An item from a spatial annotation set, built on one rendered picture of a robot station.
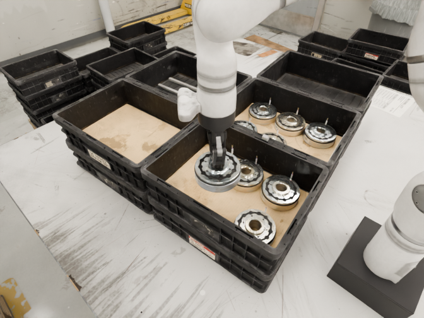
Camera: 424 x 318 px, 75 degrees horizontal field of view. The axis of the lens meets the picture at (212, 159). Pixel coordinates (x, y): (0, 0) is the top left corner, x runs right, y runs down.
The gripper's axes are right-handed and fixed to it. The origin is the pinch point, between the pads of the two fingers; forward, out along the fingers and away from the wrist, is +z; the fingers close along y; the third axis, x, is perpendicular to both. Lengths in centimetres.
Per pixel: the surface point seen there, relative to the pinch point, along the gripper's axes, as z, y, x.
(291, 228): 8.5, -14.9, -15.0
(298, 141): 17.1, 22.2, -30.6
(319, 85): 17, 57, -51
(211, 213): 7.0, -10.3, 2.2
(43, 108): 62, 121, 105
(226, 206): 17.0, -1.8, -2.6
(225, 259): 24.0, -13.3, -1.2
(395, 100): 30, 61, -95
